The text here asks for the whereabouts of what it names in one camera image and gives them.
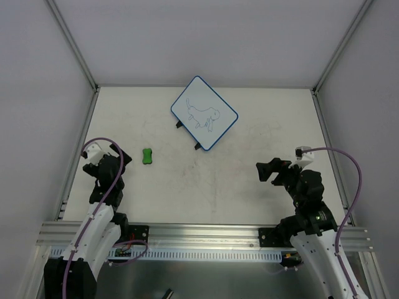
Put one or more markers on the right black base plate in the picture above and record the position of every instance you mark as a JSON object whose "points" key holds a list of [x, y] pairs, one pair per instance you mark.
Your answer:
{"points": [[272, 237]]}

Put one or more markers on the left aluminium frame post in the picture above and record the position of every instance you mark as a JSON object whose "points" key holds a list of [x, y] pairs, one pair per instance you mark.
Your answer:
{"points": [[65, 31]]}

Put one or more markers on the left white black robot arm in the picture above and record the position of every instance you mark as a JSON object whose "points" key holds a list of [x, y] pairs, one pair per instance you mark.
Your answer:
{"points": [[74, 274]]}

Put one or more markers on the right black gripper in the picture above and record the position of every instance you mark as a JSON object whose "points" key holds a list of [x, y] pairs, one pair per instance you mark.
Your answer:
{"points": [[283, 173]]}

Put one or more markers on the aluminium front rail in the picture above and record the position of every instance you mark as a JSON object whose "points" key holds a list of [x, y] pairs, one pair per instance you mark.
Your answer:
{"points": [[169, 236]]}

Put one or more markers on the aluminium frame post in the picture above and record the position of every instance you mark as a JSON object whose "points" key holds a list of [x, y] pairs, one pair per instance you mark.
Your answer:
{"points": [[65, 31], [350, 31]]}

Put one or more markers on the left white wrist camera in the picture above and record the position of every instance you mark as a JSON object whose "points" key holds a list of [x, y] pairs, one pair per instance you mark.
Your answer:
{"points": [[93, 153]]}

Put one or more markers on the blue framed whiteboard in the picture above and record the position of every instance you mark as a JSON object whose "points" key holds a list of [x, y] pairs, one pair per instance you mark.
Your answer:
{"points": [[204, 113]]}

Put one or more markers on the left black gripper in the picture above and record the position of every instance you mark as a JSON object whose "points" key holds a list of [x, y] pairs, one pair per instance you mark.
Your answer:
{"points": [[106, 159]]}

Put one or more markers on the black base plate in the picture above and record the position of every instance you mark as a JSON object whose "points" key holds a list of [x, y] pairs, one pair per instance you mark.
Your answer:
{"points": [[272, 237], [135, 232]]}

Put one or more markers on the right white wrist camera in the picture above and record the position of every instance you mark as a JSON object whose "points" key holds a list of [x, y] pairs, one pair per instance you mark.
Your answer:
{"points": [[304, 156]]}

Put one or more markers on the white slotted cable duct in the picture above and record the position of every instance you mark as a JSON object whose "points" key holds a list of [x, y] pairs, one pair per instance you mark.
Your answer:
{"points": [[189, 255]]}

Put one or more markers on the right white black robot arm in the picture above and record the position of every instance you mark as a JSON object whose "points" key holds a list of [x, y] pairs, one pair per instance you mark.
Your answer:
{"points": [[312, 230]]}

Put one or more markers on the right aluminium frame post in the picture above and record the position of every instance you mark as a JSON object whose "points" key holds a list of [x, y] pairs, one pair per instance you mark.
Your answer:
{"points": [[350, 31]]}

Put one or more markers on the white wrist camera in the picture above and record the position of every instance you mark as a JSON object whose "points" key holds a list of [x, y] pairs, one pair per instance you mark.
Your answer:
{"points": [[304, 156], [93, 153]]}

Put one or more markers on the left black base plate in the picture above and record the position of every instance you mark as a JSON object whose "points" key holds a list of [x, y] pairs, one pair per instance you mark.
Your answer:
{"points": [[135, 232]]}

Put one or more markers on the green whiteboard eraser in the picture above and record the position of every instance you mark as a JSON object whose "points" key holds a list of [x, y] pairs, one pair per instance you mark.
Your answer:
{"points": [[147, 156]]}

